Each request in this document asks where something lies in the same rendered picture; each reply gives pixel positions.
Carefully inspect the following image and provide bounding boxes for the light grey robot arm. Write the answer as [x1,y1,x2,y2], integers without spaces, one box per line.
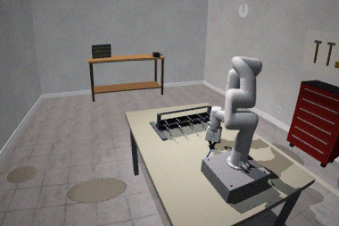
[207,56,262,171]

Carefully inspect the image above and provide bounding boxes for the black metal rack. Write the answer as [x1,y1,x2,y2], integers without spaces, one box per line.
[150,105,211,140]

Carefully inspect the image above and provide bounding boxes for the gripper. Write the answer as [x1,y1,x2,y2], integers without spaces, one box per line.
[205,126,221,149]

